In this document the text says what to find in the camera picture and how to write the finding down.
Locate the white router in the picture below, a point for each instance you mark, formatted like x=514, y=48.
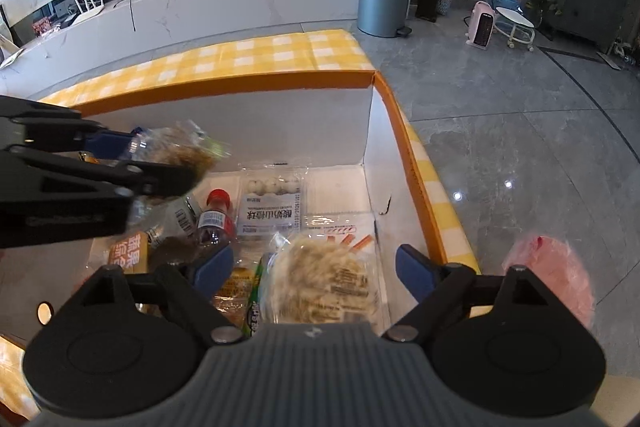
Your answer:
x=90, y=13

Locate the orange cardboard box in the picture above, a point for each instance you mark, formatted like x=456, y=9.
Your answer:
x=300, y=79

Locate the white round stool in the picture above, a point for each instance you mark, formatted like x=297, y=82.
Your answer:
x=515, y=17

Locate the dried fruit chips bag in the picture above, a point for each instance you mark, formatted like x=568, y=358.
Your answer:
x=127, y=254

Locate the white snack packet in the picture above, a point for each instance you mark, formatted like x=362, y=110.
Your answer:
x=345, y=232

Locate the yellow checked tablecloth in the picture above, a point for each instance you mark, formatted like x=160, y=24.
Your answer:
x=275, y=52

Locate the yellow snack bag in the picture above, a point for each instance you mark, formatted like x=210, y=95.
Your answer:
x=235, y=292

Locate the silver snack bag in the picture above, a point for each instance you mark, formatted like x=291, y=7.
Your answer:
x=180, y=217

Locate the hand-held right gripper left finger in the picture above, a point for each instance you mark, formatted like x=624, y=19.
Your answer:
x=215, y=267

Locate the brown snack bag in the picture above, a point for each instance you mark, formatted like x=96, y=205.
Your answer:
x=175, y=147

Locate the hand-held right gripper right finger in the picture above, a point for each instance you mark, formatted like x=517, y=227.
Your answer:
x=412, y=269

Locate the white marble TV cabinet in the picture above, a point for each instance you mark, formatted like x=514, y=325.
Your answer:
x=200, y=17

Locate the pink plastic bag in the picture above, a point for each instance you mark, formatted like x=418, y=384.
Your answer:
x=555, y=267

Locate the clear bag of pale nuts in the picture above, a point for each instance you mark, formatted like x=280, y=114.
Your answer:
x=320, y=277

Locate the clear packet of white balls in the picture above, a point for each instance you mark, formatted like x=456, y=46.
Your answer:
x=270, y=212

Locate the small white heater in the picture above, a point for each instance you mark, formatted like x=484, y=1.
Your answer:
x=481, y=24

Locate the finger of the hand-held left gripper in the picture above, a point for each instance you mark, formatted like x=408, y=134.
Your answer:
x=150, y=179
x=107, y=142

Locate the green sausage stick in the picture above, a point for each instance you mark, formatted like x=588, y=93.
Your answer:
x=252, y=307

